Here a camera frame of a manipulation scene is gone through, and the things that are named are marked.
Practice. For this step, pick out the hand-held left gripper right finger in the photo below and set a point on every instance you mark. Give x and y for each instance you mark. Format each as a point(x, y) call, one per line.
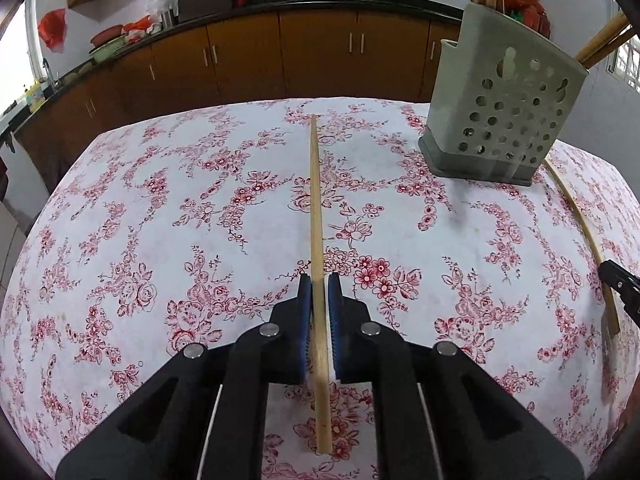
point(335, 330)

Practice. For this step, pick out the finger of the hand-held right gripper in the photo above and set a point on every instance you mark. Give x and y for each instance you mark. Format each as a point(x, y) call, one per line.
point(622, 285)

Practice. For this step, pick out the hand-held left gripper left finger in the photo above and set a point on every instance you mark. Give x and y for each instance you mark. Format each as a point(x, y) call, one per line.
point(303, 330)

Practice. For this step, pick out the sink faucet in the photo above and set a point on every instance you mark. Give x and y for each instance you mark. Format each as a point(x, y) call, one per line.
point(48, 70)

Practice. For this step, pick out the hanging red plastic bag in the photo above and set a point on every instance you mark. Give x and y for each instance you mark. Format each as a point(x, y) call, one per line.
point(52, 27)

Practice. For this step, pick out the red floral tablecloth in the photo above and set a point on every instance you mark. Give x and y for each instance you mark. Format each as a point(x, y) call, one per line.
point(175, 185)

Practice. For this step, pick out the steel cup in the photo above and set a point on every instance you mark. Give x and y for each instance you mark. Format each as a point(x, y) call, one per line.
point(166, 12)

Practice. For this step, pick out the red basin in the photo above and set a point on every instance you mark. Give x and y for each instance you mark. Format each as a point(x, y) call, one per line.
point(106, 35)

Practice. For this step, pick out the brown kitchen base cabinets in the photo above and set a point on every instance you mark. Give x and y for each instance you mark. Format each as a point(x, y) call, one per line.
point(240, 55)

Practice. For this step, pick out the black kitchen countertop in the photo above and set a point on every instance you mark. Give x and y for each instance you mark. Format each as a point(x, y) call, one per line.
point(310, 2)

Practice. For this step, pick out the grey perforated utensil holder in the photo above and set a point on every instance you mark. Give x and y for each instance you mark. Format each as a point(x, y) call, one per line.
point(500, 85)

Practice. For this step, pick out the red and white plastic bag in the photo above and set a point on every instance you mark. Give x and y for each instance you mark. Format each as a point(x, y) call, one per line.
point(137, 27)

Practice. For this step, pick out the barred window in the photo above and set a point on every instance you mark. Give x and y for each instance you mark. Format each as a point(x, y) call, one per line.
point(625, 57)

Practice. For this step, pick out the green basin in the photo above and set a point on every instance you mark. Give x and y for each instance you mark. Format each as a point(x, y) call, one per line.
point(107, 52)

